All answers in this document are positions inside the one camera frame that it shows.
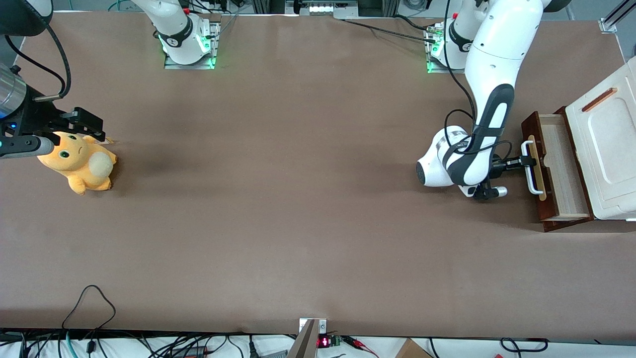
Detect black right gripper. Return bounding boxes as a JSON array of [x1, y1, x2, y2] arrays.
[[0, 86, 107, 145]]

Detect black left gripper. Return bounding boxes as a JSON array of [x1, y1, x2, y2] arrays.
[[489, 153, 538, 179]]

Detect white metal drawer handle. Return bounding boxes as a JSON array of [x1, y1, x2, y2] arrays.
[[520, 141, 543, 195]]

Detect light wooden handle plate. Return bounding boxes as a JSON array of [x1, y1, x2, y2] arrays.
[[527, 134, 548, 201]]

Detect dark wooden drawer with handle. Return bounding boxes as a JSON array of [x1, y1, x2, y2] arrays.
[[521, 111, 595, 222]]

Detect orange plush toy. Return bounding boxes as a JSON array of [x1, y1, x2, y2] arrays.
[[37, 130, 118, 195]]

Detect orange strip on white box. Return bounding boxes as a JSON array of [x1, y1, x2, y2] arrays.
[[581, 88, 619, 112]]

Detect brown cardboard box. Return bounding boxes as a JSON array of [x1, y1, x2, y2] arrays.
[[395, 338, 434, 358]]

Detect red clip leads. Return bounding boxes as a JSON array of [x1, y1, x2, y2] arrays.
[[342, 336, 380, 357]]

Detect white light bar device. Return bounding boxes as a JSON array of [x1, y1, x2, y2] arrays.
[[285, 0, 359, 19]]

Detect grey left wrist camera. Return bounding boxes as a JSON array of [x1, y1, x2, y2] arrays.
[[471, 184, 509, 201]]

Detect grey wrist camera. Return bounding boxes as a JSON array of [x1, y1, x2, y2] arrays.
[[0, 135, 55, 160], [471, 184, 509, 201]]

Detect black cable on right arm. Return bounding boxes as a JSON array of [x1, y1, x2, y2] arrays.
[[4, 22, 73, 102]]

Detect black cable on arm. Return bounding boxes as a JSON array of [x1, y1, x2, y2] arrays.
[[4, 22, 73, 102], [443, 0, 513, 161]]

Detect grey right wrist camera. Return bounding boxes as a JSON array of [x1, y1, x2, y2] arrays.
[[0, 135, 55, 160]]

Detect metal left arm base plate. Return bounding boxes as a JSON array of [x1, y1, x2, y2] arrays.
[[426, 24, 480, 75]]

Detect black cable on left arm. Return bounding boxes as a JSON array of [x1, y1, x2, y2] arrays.
[[443, 0, 513, 161]]

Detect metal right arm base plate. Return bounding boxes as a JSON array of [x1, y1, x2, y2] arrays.
[[163, 20, 222, 70]]

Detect black looped cable on table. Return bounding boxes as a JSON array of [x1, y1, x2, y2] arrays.
[[62, 284, 116, 332]]

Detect aluminium frame profile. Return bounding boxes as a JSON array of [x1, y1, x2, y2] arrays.
[[598, 0, 636, 34]]

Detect black coiled cable below table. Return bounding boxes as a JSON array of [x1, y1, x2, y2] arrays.
[[500, 337, 549, 353]]

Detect long black cable behind bases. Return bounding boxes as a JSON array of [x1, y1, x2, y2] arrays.
[[342, 18, 438, 43]]

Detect silver bracket with grey beam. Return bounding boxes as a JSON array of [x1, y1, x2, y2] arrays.
[[286, 318, 328, 358]]

